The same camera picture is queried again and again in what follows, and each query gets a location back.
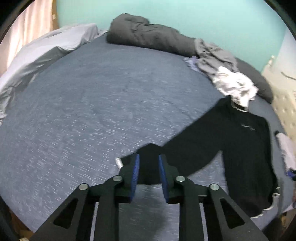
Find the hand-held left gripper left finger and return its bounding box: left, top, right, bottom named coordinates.
left=30, top=153, right=140, bottom=241

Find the wooden frame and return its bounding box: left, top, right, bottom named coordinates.
left=51, top=0, right=60, bottom=29

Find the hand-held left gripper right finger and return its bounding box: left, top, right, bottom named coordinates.
left=158, top=154, right=270, bottom=241

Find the pale blue cloth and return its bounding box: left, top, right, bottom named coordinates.
left=184, top=57, right=200, bottom=71

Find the dark grey duvet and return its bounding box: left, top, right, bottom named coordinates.
left=106, top=13, right=274, bottom=103

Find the black sweater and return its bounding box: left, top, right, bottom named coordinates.
left=115, top=96, right=281, bottom=219

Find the folded grey garment black trim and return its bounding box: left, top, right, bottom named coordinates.
left=274, top=131, right=296, bottom=172

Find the light grey satin blanket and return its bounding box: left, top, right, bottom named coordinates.
left=0, top=23, right=108, bottom=126

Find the white garment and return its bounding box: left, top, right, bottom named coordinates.
left=211, top=66, right=259, bottom=108

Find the pink curtain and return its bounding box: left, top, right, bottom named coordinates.
left=0, top=0, right=53, bottom=77

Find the cream tufted headboard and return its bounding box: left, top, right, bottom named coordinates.
left=261, top=56, right=296, bottom=149

